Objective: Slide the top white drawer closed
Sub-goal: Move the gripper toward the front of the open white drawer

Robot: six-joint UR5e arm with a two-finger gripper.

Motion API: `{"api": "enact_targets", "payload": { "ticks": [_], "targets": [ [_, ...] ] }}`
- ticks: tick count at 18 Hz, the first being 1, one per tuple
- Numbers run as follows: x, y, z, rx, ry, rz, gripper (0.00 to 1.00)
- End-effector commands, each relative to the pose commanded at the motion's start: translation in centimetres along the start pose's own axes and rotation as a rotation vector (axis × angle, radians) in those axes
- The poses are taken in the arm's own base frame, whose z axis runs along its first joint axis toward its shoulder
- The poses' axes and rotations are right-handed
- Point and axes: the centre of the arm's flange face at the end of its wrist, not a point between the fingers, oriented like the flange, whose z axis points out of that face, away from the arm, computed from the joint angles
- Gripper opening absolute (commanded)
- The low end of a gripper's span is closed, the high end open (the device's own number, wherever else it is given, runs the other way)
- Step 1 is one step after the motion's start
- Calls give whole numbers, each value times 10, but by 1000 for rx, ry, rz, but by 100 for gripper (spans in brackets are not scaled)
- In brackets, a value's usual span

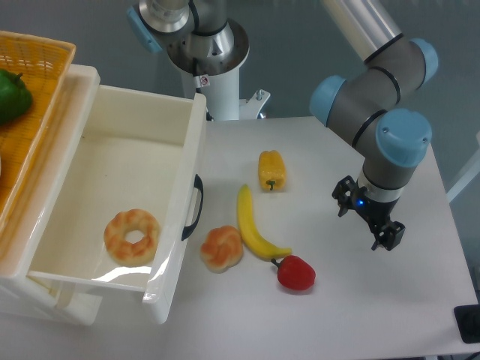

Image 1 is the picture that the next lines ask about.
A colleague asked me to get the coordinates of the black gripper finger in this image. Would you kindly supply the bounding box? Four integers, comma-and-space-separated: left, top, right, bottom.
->
331, 175, 355, 218
371, 220, 405, 251

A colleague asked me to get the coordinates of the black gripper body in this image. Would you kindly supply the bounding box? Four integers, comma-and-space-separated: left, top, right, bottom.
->
350, 186, 401, 233

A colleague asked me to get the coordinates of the white top drawer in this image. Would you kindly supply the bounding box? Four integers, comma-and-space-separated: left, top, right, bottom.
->
29, 85, 207, 325

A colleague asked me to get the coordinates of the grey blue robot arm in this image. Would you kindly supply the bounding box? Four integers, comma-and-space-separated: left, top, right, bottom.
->
127, 1, 438, 250

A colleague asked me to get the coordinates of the white drawer cabinet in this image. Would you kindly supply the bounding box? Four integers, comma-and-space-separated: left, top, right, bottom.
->
1, 64, 101, 326

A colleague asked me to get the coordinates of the yellow bell pepper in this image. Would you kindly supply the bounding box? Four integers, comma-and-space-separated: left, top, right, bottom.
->
257, 150, 287, 191

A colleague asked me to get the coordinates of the red bell pepper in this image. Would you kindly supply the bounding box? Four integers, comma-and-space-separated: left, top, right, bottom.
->
271, 255, 316, 292

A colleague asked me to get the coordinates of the yellow banana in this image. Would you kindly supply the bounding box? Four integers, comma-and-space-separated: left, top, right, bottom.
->
236, 184, 293, 261

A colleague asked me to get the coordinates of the black device at edge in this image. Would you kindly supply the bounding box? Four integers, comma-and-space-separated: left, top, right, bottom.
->
454, 304, 480, 344

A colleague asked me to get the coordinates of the round twisted bread roll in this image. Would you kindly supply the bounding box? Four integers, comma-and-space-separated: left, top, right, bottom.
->
199, 225, 244, 273

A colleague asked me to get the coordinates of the orange plastic basket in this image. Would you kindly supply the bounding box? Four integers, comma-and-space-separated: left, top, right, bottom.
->
1, 31, 76, 227

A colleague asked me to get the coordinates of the green bell pepper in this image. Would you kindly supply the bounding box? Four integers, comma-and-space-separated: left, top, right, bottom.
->
1, 69, 33, 125

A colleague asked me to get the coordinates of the ring shaped bread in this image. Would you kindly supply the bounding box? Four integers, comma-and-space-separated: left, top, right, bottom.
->
103, 208, 161, 267

